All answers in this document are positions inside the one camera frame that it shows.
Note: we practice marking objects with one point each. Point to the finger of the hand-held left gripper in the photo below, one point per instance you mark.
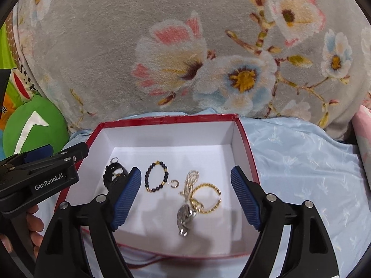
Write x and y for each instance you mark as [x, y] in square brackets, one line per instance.
[37, 152]
[76, 151]

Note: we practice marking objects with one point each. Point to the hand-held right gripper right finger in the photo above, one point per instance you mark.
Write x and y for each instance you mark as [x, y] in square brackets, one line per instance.
[245, 199]

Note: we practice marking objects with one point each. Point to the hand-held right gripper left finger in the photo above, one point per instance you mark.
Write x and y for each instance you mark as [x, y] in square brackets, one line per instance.
[127, 197]

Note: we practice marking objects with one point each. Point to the red cardboard box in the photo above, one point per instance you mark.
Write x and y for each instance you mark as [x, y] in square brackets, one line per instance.
[174, 136]

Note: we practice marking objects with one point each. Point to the person's left hand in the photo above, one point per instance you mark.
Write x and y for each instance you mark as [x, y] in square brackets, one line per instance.
[35, 221]

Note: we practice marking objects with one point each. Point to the black watch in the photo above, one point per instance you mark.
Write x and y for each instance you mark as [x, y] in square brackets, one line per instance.
[110, 174]

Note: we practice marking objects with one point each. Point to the green round cushion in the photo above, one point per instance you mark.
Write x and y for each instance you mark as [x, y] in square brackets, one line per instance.
[52, 113]

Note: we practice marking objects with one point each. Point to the light blue bed sheet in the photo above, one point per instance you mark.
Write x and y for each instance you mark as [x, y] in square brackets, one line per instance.
[304, 165]

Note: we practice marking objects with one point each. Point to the green orange printed cloth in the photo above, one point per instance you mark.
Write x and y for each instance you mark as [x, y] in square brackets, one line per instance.
[17, 78]

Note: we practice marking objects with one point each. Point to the grey floral blanket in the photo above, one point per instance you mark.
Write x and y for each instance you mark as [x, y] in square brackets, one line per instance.
[101, 49]

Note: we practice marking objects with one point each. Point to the pink cloth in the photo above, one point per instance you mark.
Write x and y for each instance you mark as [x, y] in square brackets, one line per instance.
[363, 139]

